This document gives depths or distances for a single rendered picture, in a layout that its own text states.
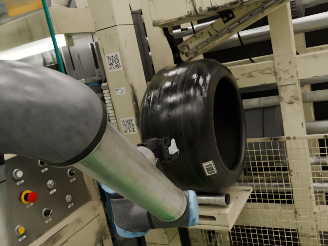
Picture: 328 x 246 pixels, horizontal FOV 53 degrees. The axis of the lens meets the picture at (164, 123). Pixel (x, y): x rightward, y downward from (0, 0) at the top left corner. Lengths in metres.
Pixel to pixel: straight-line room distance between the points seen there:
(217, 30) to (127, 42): 0.46
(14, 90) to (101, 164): 0.17
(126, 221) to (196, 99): 0.50
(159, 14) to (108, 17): 0.28
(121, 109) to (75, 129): 1.10
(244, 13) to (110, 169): 1.25
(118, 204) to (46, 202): 0.62
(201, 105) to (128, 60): 0.45
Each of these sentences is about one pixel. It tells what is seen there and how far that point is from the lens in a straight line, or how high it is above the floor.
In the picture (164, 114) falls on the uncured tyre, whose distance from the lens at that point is 1.20.
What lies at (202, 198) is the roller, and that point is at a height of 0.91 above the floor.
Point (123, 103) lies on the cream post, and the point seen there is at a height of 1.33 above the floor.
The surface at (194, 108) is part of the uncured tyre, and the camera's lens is 1.16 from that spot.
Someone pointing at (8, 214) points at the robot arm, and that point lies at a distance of 0.50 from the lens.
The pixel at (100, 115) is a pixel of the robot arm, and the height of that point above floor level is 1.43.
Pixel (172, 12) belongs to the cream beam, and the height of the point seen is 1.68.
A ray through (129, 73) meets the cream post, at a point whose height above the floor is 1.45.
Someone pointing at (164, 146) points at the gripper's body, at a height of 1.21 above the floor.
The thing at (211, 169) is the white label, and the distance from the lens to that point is 1.20.
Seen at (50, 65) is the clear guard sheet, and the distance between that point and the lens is 1.51.
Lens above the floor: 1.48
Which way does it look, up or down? 11 degrees down
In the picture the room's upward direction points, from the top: 12 degrees counter-clockwise
